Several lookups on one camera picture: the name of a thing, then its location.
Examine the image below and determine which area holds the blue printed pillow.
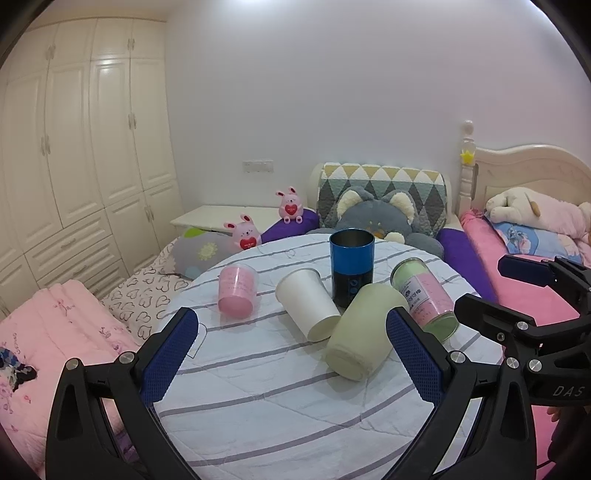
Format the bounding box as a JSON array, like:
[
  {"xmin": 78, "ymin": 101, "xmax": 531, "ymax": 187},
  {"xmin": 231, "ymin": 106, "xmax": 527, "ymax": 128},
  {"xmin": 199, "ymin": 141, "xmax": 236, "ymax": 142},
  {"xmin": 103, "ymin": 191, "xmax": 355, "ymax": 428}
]
[{"xmin": 492, "ymin": 220, "xmax": 571, "ymax": 257}]

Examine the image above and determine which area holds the cream nightstand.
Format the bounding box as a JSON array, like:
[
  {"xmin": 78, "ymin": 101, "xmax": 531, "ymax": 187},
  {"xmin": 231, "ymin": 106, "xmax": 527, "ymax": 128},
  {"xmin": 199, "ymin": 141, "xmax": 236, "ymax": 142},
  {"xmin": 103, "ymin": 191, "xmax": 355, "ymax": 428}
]
[{"xmin": 170, "ymin": 205, "xmax": 289, "ymax": 237}]

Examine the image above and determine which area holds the purple bolster pillow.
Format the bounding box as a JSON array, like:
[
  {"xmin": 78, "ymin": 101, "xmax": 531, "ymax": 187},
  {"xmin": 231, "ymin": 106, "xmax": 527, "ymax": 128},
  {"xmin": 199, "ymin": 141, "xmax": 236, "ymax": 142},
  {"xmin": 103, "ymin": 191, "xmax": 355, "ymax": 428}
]
[
  {"xmin": 261, "ymin": 209, "xmax": 320, "ymax": 244},
  {"xmin": 436, "ymin": 227, "xmax": 498, "ymax": 304}
]

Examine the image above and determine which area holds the white paper cup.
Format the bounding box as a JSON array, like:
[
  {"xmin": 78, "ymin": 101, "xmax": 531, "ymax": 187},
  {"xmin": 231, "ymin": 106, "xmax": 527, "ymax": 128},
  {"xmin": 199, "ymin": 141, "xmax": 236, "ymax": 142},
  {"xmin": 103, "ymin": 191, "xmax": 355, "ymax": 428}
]
[{"xmin": 276, "ymin": 268, "xmax": 341, "ymax": 342}]

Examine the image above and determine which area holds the pale green cup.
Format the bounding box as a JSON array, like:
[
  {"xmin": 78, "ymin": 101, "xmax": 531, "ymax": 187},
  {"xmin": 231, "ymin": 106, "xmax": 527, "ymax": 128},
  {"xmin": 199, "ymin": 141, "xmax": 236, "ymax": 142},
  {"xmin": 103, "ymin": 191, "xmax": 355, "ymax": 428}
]
[{"xmin": 325, "ymin": 283, "xmax": 409, "ymax": 381}]

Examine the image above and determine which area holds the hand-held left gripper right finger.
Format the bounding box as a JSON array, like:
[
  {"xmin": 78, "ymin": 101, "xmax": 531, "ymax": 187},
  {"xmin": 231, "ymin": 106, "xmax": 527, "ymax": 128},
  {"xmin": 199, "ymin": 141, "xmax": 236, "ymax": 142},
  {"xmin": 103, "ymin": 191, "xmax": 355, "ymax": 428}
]
[{"xmin": 385, "ymin": 307, "xmax": 539, "ymax": 480}]

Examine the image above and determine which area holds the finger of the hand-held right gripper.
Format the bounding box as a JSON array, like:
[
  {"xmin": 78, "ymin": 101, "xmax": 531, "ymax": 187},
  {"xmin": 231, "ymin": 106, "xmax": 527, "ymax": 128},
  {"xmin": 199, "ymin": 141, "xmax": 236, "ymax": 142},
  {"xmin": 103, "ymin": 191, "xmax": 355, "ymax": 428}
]
[
  {"xmin": 498, "ymin": 255, "xmax": 591, "ymax": 315},
  {"xmin": 454, "ymin": 294, "xmax": 556, "ymax": 357}
]

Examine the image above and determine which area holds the blue and black cup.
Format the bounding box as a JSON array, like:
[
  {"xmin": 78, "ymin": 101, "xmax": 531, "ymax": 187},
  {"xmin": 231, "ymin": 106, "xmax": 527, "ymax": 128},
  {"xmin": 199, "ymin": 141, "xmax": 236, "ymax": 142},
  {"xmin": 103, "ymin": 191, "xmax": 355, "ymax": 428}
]
[{"xmin": 329, "ymin": 229, "xmax": 375, "ymax": 308}]

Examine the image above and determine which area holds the pink bed sheet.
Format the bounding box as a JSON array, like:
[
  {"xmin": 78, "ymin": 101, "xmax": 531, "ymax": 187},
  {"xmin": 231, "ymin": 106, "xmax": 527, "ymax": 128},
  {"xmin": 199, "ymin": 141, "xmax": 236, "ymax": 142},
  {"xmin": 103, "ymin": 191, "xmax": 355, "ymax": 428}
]
[{"xmin": 459, "ymin": 210, "xmax": 591, "ymax": 480}]

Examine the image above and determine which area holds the triangle pattern quilted cover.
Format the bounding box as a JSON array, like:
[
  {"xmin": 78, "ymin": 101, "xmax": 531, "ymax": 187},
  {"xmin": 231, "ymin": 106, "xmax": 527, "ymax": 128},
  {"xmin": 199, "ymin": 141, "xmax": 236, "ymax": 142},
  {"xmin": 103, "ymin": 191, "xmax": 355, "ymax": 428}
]
[{"xmin": 316, "ymin": 162, "xmax": 451, "ymax": 229}]

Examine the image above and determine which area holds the grey cat plush cushion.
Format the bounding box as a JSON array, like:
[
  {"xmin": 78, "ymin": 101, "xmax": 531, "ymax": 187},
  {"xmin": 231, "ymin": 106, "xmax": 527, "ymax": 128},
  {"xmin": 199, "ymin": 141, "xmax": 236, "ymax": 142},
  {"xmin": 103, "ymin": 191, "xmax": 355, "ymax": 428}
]
[{"xmin": 318, "ymin": 187, "xmax": 445, "ymax": 259}]

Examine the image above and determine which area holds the cream bed headboard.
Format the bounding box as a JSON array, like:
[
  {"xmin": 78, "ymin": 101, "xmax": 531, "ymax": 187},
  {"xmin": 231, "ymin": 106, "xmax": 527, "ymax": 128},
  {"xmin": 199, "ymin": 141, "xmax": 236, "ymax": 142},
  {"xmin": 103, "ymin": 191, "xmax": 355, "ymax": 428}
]
[{"xmin": 459, "ymin": 120, "xmax": 591, "ymax": 219}]

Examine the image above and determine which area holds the pink quilt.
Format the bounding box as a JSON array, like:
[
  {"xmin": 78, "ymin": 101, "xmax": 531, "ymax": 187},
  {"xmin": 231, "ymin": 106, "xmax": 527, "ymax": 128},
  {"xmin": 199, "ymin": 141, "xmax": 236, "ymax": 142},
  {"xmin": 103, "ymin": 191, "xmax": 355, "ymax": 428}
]
[{"xmin": 0, "ymin": 279, "xmax": 145, "ymax": 462}]

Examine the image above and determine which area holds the green cup with pink label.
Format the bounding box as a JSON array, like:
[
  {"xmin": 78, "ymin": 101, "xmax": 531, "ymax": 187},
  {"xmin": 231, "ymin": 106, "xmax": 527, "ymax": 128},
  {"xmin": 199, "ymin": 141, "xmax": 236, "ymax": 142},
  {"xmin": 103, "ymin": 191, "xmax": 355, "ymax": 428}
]
[{"xmin": 390, "ymin": 257, "xmax": 460, "ymax": 343}]

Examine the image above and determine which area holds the heart print blanket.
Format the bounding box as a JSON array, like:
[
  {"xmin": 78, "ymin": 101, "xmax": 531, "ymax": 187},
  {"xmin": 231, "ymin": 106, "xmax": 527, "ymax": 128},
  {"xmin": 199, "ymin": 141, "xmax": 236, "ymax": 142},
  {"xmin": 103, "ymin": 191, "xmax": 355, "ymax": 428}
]
[{"xmin": 102, "ymin": 237, "xmax": 204, "ymax": 343}]

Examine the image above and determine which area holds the pink bunny plush toy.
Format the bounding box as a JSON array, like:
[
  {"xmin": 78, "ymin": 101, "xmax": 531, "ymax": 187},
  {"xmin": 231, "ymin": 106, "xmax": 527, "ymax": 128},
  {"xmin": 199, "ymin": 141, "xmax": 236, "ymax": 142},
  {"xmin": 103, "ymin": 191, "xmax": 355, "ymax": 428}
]
[
  {"xmin": 224, "ymin": 213, "xmax": 262, "ymax": 252},
  {"xmin": 276, "ymin": 186, "xmax": 304, "ymax": 223}
]

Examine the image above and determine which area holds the pink plastic cup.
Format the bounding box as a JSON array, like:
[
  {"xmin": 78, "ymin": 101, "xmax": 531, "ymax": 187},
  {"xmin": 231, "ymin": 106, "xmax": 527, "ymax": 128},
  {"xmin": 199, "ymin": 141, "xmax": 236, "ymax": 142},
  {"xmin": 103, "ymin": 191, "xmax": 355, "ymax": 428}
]
[{"xmin": 218, "ymin": 265, "xmax": 260, "ymax": 318}]

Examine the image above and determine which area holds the grey flower print pillow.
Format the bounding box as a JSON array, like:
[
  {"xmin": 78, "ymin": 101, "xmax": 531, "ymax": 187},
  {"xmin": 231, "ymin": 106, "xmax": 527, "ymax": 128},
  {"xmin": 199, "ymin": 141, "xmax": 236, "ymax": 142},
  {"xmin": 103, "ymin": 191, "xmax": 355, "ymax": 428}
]
[{"xmin": 168, "ymin": 226, "xmax": 238, "ymax": 280}]

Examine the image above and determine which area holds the cream wardrobe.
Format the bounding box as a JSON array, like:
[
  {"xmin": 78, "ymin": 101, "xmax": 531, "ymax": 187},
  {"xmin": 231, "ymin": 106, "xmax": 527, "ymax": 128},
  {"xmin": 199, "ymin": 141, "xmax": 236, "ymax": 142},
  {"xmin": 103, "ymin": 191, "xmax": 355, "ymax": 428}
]
[{"xmin": 0, "ymin": 16, "xmax": 185, "ymax": 319}]

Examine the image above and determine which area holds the white and pink plush toy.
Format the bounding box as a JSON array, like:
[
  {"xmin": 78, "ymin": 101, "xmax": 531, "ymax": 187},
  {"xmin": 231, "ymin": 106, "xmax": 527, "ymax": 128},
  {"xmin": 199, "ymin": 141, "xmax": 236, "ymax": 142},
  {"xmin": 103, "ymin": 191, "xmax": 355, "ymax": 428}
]
[{"xmin": 485, "ymin": 188, "xmax": 591, "ymax": 259}]

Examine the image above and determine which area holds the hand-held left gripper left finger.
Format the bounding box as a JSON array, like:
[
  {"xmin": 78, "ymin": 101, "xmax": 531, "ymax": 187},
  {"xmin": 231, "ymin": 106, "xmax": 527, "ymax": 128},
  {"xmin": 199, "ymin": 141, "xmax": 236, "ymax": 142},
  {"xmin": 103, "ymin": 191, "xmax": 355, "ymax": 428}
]
[{"xmin": 45, "ymin": 307, "xmax": 200, "ymax": 480}]

